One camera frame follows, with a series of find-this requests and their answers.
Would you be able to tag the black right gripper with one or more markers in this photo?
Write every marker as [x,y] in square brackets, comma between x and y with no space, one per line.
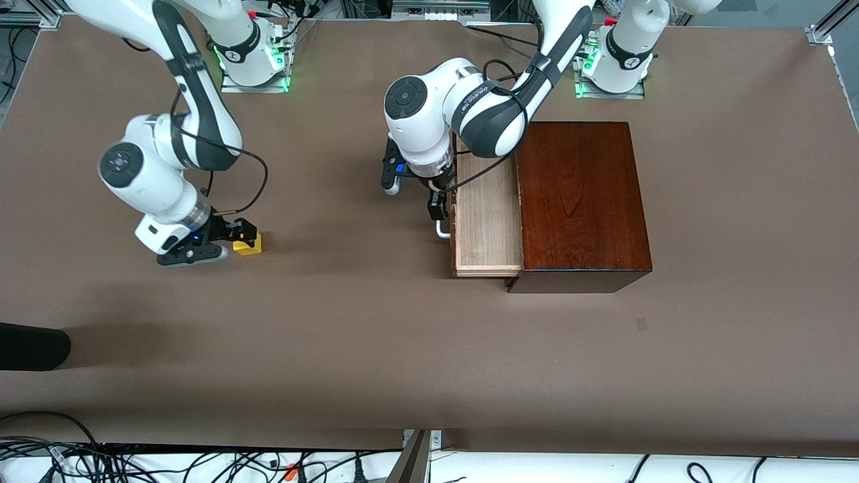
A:
[219,228]

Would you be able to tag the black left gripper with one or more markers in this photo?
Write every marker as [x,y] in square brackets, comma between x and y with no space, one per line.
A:
[435,189]

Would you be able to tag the yellow block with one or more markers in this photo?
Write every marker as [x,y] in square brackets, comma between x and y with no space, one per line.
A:
[249,247]

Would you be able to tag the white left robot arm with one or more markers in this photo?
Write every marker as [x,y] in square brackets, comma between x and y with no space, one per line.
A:
[416,114]

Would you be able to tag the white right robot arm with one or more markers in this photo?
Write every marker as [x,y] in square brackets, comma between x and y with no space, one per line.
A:
[147,181]

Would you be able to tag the dark brown wooden cabinet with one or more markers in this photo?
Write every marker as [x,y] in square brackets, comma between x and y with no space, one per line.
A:
[577,194]

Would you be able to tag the white power strip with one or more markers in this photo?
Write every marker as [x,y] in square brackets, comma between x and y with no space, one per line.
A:
[436,15]

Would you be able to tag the black cylinder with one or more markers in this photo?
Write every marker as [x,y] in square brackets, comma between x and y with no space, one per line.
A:
[33,346]

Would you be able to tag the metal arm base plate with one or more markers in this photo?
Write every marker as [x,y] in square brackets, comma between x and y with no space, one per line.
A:
[235,87]
[607,95]

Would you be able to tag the metal bracket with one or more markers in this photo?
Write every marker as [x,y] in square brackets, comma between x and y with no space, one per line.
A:
[419,456]

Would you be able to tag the aluminium frame profile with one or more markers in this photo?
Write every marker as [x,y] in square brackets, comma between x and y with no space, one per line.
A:
[822,30]

